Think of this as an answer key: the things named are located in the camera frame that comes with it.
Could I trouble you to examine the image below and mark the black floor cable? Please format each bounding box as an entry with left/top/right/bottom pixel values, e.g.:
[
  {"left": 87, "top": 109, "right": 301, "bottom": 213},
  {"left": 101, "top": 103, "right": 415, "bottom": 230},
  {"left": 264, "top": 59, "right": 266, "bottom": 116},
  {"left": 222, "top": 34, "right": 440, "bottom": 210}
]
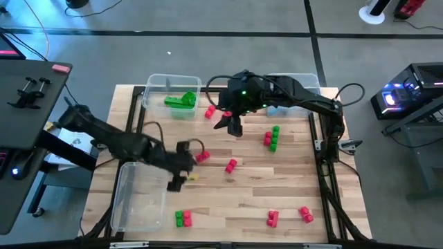
[
  {"left": 0, "top": 27, "right": 49, "bottom": 62},
  {"left": 393, "top": 17, "right": 443, "bottom": 32},
  {"left": 64, "top": 0, "right": 124, "bottom": 19}
]

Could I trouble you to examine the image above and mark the black side desk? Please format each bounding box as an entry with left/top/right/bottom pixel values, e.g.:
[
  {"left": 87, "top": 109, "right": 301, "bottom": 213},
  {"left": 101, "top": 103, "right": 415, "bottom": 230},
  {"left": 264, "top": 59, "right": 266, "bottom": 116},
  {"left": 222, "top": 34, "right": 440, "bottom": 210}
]
[{"left": 0, "top": 58, "right": 73, "bottom": 236}]

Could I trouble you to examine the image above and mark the black round stand base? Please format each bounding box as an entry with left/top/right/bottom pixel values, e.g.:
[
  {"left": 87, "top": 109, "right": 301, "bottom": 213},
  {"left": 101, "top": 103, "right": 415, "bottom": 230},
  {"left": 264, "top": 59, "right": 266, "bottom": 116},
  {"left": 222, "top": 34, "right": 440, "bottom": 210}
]
[{"left": 64, "top": 0, "right": 90, "bottom": 10}]

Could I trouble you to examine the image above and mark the red black portable device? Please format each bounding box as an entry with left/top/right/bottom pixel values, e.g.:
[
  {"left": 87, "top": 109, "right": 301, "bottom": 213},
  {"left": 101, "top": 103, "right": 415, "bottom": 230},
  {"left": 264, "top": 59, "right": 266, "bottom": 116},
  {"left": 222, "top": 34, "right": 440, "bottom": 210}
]
[{"left": 393, "top": 0, "right": 426, "bottom": 20}]

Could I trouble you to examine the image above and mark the black device with light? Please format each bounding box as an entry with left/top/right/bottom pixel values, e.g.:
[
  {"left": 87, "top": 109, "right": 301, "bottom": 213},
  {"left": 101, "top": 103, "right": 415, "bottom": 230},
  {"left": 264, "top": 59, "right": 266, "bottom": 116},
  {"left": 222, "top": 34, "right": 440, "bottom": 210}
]
[{"left": 8, "top": 151, "right": 35, "bottom": 181}]

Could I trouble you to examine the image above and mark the white tower fan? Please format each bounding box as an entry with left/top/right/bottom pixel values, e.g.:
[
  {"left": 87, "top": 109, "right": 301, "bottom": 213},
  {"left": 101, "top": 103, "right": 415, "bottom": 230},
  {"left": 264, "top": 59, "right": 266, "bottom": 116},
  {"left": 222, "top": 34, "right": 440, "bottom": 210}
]
[{"left": 358, "top": 0, "right": 390, "bottom": 25}]

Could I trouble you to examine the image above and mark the silver metal bracket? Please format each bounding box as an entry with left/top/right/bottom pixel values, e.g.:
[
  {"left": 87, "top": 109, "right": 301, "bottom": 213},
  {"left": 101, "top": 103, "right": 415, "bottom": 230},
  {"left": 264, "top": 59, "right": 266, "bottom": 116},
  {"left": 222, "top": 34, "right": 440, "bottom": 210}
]
[
  {"left": 302, "top": 243, "right": 343, "bottom": 249},
  {"left": 109, "top": 241, "right": 150, "bottom": 249}
]

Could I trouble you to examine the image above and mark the black clamp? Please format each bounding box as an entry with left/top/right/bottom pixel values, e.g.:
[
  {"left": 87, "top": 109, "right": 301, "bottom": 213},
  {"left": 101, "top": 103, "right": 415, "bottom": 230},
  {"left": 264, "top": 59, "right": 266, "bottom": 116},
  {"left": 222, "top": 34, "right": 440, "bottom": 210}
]
[
  {"left": 24, "top": 77, "right": 53, "bottom": 111},
  {"left": 6, "top": 77, "right": 37, "bottom": 109}
]

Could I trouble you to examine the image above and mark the clear plastic bin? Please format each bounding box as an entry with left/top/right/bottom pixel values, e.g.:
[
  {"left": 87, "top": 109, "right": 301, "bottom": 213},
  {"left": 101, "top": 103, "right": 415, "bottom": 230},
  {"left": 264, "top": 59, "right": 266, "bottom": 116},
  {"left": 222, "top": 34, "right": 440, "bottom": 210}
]
[
  {"left": 109, "top": 161, "right": 170, "bottom": 233},
  {"left": 141, "top": 73, "right": 202, "bottom": 120},
  {"left": 265, "top": 72, "right": 323, "bottom": 118}
]

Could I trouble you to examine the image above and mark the black computer case with lights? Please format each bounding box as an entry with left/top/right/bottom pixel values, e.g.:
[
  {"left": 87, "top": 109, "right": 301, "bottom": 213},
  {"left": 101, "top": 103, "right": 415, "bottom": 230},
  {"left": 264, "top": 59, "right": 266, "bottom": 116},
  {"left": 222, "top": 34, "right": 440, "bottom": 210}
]
[{"left": 370, "top": 62, "right": 443, "bottom": 120}]

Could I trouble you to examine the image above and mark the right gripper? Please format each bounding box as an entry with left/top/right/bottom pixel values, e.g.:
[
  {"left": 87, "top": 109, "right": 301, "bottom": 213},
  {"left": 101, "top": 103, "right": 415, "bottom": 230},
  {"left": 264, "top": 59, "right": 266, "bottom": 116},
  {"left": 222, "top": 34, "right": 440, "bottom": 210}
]
[{"left": 213, "top": 71, "right": 267, "bottom": 138}]

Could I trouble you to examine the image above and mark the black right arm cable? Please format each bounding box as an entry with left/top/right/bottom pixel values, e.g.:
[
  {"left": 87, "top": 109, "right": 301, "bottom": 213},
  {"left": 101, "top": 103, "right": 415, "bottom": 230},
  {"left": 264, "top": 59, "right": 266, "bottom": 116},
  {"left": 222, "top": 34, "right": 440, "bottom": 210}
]
[{"left": 205, "top": 74, "right": 239, "bottom": 110}]

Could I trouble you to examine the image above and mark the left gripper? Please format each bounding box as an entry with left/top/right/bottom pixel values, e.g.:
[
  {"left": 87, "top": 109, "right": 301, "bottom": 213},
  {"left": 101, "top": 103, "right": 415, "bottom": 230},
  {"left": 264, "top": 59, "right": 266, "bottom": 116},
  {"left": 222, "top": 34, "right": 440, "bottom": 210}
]
[{"left": 154, "top": 140, "right": 197, "bottom": 193}]

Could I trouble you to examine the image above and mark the white floor cable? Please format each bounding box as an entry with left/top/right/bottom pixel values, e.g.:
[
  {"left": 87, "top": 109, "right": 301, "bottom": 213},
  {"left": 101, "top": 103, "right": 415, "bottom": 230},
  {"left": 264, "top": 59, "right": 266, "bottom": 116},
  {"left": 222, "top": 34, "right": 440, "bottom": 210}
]
[{"left": 22, "top": 0, "right": 50, "bottom": 60}]

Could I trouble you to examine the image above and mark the white paper manual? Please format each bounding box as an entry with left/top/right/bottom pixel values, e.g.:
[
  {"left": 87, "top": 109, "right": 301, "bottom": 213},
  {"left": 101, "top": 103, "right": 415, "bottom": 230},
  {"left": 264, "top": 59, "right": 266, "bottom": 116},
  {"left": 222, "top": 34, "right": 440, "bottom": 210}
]
[{"left": 46, "top": 129, "right": 100, "bottom": 172}]

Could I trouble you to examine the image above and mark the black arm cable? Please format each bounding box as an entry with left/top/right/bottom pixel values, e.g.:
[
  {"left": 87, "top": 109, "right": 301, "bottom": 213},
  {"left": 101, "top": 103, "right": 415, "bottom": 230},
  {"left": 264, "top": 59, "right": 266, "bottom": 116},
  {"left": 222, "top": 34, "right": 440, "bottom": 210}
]
[
  {"left": 205, "top": 74, "right": 239, "bottom": 110},
  {"left": 143, "top": 120, "right": 207, "bottom": 155}
]

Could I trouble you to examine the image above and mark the black screen with pink strip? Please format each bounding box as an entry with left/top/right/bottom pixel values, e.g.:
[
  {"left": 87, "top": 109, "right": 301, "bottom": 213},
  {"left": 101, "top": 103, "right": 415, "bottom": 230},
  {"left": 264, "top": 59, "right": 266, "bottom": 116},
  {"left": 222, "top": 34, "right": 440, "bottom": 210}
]
[{"left": 0, "top": 33, "right": 27, "bottom": 62}]

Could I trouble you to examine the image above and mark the black equipment stand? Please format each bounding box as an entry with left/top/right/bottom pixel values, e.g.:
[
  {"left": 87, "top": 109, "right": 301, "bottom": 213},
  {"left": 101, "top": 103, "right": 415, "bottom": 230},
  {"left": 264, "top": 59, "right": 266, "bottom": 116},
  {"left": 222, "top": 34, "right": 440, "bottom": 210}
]
[{"left": 382, "top": 98, "right": 443, "bottom": 201}]

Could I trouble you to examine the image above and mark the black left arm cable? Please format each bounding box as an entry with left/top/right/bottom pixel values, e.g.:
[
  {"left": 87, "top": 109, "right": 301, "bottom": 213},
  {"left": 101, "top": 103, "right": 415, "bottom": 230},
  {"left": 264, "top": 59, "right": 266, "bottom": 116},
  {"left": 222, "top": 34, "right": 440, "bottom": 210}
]
[{"left": 143, "top": 120, "right": 207, "bottom": 155}]

